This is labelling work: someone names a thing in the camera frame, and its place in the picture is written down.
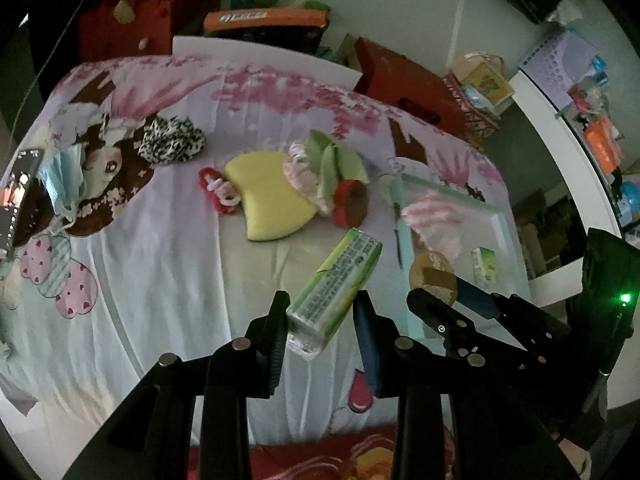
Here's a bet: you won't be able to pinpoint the red gift bag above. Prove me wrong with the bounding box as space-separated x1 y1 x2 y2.
77 0 223 63

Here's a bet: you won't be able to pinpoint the leopard print scrunchie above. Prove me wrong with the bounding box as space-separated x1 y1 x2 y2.
137 116 207 164

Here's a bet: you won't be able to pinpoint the yellow sponge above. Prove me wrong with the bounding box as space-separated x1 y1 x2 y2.
223 152 317 243

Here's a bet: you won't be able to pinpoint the green tissue pack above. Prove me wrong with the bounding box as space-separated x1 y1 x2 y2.
286 228 383 361

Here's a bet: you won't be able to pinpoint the white desk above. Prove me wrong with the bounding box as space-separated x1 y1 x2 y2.
509 67 625 241

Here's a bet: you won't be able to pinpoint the pink striped cloth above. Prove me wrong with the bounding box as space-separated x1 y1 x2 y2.
401 191 466 261

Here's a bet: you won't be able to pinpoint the printed pink bed sheet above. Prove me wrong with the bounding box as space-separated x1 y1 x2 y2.
0 55 531 480

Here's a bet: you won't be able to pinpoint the pack of blue masks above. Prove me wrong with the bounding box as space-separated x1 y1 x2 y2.
462 85 501 111

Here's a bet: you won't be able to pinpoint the red printed blanket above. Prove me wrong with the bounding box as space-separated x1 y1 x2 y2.
189 422 458 480

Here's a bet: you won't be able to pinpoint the red cardboard box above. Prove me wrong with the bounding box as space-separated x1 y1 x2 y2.
354 37 473 138

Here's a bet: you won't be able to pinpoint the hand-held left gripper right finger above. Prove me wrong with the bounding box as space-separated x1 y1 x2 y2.
351 291 576 480

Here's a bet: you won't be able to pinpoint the red woven basket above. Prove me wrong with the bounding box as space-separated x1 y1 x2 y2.
442 74 501 148

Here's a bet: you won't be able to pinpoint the blue face mask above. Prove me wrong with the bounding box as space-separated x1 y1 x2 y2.
41 145 90 233

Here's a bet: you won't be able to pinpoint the brown tape roll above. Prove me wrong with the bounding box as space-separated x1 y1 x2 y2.
409 251 458 307

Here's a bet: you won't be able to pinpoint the purple dotted box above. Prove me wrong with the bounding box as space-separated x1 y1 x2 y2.
517 30 601 106

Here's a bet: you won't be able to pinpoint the red tape roll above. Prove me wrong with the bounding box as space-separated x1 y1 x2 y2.
331 180 369 227

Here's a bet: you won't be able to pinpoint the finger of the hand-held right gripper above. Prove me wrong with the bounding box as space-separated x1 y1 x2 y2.
450 274 573 356
406 288 546 376

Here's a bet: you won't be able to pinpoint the orange lidded box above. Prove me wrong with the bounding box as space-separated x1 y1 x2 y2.
202 7 331 53

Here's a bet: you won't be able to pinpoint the black smartphone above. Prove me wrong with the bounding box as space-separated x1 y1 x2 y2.
0 149 45 261

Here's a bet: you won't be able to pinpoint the white cable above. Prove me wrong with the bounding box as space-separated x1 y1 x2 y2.
10 0 101 136

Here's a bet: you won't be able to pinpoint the pink scrunchie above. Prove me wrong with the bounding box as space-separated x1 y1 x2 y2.
283 141 336 217

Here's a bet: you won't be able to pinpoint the clear plastic box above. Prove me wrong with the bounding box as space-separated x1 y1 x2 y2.
392 172 532 341

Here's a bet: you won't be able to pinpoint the small green packet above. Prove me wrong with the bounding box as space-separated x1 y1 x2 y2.
471 247 501 288

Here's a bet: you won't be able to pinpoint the red and white hair tie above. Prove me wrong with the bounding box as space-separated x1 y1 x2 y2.
198 167 242 216

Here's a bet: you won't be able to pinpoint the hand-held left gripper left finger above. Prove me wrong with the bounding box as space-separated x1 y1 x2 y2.
62 290 292 480

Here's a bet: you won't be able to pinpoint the orange packet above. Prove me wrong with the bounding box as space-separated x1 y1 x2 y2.
582 120 618 171

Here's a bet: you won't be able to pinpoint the yellow ribboned gift box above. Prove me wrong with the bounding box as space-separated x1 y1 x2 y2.
452 51 516 106

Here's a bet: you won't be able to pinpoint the white headboard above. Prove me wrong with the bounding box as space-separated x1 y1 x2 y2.
172 35 363 93

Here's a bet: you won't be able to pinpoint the green cloth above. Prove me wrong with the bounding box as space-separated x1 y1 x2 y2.
307 129 371 201

